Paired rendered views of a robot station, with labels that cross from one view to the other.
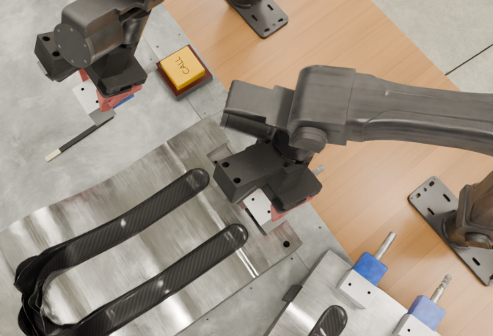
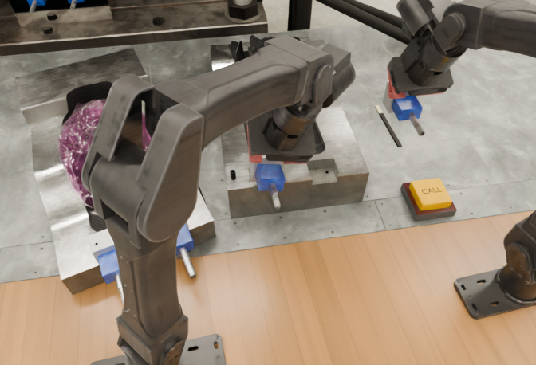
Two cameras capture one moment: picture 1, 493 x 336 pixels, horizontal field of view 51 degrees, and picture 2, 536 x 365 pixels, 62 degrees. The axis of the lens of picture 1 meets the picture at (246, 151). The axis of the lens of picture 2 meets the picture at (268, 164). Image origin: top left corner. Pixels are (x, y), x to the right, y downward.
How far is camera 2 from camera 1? 0.69 m
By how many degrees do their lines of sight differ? 53
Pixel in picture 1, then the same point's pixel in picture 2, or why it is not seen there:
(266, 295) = (210, 187)
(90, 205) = not seen: hidden behind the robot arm
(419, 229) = not seen: hidden behind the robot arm
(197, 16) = (492, 236)
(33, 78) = (446, 115)
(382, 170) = (260, 328)
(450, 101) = (235, 76)
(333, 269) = (196, 215)
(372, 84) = (288, 60)
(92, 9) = not seen: outside the picture
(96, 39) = (411, 1)
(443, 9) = not seen: outside the picture
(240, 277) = (228, 146)
